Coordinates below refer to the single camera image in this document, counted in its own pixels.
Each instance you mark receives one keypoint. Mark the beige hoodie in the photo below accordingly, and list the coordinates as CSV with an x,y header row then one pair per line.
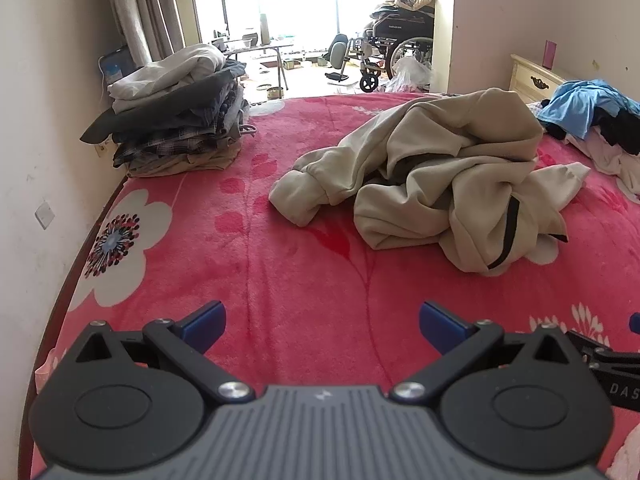
x,y
425,170

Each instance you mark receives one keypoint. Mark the white wall socket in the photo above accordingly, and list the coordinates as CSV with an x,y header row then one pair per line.
x,y
102,150
45,215

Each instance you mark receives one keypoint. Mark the white cloth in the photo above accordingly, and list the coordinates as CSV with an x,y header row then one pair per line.
x,y
615,165

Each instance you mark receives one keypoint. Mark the cream nightstand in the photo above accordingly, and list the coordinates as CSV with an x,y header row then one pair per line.
x,y
530,80

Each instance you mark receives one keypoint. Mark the metal clothes hanger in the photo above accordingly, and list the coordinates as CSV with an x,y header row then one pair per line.
x,y
250,131

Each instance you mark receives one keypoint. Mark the yellowish cabinet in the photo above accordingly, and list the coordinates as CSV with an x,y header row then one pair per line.
x,y
187,10

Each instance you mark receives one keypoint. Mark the grey chair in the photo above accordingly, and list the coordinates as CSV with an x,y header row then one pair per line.
x,y
339,50

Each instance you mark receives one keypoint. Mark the blue box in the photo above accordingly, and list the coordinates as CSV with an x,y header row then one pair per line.
x,y
117,65

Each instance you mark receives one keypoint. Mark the stack of folded clothes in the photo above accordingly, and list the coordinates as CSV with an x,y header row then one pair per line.
x,y
175,110

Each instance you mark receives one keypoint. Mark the folding table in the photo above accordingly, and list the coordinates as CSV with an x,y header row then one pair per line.
x,y
260,49

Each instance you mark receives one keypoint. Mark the pink floral blanket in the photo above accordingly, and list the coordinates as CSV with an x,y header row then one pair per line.
x,y
300,270

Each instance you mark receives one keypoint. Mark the grey-brown curtain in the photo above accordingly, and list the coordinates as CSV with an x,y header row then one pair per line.
x,y
145,5

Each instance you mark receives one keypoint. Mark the black cloth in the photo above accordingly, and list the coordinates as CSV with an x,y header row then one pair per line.
x,y
625,132

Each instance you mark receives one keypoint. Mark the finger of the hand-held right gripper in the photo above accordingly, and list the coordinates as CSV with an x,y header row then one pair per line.
x,y
636,323

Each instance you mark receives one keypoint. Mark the pink flat box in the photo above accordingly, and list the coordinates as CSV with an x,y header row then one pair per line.
x,y
550,55

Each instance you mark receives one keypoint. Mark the light blue cloth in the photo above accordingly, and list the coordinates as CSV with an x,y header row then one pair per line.
x,y
575,105

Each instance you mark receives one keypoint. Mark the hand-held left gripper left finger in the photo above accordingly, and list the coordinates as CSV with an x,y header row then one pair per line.
x,y
205,325

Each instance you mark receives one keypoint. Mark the black wheelchair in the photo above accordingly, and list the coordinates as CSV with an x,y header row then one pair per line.
x,y
400,35

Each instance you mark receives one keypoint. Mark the white plastic bag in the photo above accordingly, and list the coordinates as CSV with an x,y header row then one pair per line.
x,y
410,75

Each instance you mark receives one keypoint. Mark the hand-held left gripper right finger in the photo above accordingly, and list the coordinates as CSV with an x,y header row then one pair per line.
x,y
442,327

